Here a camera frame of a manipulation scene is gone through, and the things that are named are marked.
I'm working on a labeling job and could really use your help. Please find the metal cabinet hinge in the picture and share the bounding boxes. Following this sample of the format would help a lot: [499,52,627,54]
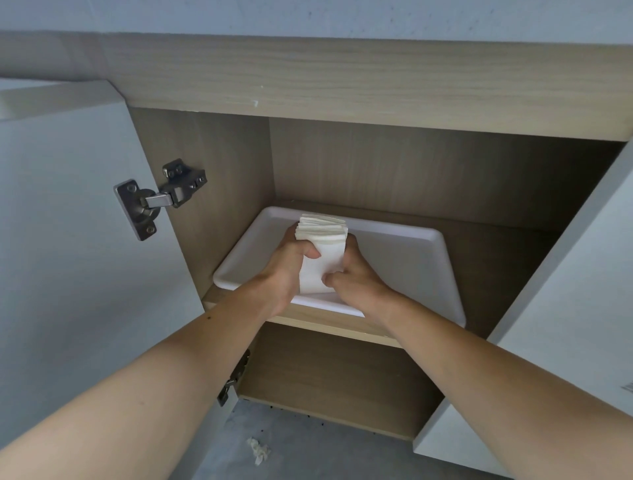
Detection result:
[114,159,208,242]
[218,348,251,407]

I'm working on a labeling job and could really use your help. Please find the white plastic tray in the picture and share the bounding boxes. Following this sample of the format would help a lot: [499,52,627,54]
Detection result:
[213,207,466,328]

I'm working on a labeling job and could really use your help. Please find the person's right forearm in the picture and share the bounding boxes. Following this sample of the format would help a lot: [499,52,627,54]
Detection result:
[367,291,633,480]

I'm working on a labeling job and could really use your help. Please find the person's right hand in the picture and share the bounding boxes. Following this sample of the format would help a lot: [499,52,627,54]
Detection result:
[322,233,396,318]

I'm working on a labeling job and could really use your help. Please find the stack of white paper napkins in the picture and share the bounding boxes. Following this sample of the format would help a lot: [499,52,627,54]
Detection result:
[295,214,350,297]

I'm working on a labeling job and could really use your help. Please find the crumpled white paper scrap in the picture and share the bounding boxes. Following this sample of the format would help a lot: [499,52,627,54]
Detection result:
[246,437,272,466]

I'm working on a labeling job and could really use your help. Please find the person's left hand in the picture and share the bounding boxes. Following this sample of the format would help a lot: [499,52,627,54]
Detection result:
[256,225,321,313]

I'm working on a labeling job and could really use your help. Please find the wooden cabinet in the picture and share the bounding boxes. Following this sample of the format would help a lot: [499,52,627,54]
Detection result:
[0,31,633,442]

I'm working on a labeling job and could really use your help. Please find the white cabinet door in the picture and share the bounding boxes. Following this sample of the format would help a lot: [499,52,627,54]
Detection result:
[0,79,238,480]
[413,141,633,480]

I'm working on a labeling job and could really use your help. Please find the person's left forearm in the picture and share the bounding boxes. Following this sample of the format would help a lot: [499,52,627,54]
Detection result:
[0,277,282,480]

